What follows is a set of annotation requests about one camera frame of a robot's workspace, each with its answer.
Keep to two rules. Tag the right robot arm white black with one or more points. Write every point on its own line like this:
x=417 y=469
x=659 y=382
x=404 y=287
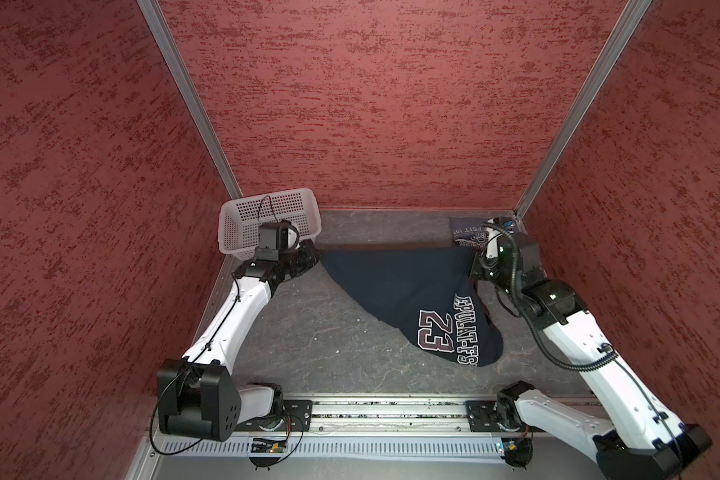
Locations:
x=640 y=438

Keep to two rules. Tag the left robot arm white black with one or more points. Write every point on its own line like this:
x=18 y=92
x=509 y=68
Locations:
x=197 y=397

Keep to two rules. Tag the dark navy tank top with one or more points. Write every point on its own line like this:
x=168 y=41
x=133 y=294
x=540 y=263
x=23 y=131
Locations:
x=426 y=294

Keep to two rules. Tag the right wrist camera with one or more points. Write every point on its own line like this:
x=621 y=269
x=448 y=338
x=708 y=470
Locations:
x=492 y=244

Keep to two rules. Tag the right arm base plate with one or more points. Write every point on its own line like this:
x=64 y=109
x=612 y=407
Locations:
x=491 y=417

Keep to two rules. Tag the white plastic laundry basket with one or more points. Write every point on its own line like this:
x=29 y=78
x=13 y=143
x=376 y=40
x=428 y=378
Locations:
x=239 y=219

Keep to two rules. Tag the left corner aluminium post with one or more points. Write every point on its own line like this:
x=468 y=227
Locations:
x=169 y=50

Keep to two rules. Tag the left connector board with wires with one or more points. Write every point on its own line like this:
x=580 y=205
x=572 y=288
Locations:
x=268 y=446

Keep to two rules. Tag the aluminium front rail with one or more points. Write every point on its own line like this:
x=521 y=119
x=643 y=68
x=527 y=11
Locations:
x=434 y=415

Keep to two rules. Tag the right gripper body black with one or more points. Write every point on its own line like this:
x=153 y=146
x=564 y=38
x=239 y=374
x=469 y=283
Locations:
x=484 y=269

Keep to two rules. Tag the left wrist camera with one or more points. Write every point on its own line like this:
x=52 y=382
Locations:
x=276 y=239

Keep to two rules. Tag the right connector board with wires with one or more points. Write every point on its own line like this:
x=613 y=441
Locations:
x=518 y=451

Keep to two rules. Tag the right corner aluminium post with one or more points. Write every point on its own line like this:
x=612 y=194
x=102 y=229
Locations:
x=620 y=35

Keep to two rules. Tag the corner aluminium post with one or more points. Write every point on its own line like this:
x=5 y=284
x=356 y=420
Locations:
x=169 y=50
x=620 y=35

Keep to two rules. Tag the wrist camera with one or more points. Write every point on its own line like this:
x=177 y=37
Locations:
x=492 y=244
x=276 y=239

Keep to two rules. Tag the connector board with wires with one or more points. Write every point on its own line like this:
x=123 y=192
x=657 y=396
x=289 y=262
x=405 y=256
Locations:
x=518 y=451
x=268 y=446

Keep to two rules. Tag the grey blue tank top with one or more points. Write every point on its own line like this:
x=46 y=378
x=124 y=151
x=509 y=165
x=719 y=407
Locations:
x=468 y=232

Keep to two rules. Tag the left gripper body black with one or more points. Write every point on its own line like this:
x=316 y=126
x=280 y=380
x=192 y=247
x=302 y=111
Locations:
x=298 y=261

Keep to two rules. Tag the perforated cable duct strip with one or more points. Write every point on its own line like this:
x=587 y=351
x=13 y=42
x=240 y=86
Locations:
x=460 y=449

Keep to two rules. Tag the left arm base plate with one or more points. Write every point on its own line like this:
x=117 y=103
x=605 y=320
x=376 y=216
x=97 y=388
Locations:
x=293 y=415

